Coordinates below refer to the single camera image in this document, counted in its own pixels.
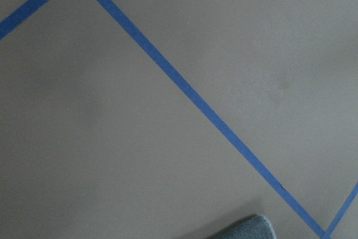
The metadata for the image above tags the pink towel with grey back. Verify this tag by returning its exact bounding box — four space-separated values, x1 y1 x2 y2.
209 215 277 239

